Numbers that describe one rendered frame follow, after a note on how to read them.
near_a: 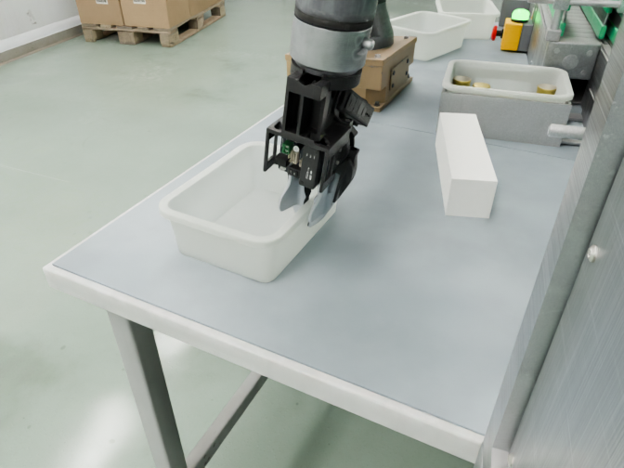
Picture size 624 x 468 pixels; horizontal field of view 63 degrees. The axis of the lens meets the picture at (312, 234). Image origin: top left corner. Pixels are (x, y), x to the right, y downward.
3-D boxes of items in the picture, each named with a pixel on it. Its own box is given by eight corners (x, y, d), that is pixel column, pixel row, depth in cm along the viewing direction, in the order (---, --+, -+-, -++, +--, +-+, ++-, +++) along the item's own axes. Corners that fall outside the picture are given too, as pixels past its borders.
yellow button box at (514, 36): (526, 53, 139) (533, 25, 135) (498, 51, 141) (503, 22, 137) (526, 46, 145) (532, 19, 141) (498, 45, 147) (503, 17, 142)
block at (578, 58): (591, 82, 101) (603, 45, 97) (539, 77, 104) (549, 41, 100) (589, 76, 104) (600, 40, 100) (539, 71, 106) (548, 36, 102)
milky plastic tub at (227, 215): (159, 264, 67) (147, 207, 62) (253, 187, 83) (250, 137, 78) (274, 306, 60) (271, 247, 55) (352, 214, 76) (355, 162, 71)
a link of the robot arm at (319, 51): (314, 0, 52) (389, 21, 50) (308, 45, 55) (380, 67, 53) (279, 16, 46) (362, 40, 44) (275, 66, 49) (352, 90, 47)
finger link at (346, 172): (309, 195, 62) (318, 130, 56) (315, 188, 63) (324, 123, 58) (344, 208, 60) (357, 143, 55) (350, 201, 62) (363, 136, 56)
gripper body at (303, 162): (259, 175, 56) (267, 67, 48) (295, 144, 62) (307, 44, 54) (323, 200, 54) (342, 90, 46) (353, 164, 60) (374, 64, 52)
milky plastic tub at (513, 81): (561, 145, 92) (576, 97, 87) (435, 130, 97) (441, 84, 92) (554, 110, 105) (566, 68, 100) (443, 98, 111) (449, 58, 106)
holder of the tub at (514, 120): (592, 151, 91) (607, 109, 86) (435, 132, 97) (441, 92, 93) (581, 115, 104) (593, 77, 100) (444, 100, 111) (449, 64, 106)
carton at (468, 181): (445, 214, 74) (451, 178, 70) (435, 143, 93) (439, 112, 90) (488, 218, 73) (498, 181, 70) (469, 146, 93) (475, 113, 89)
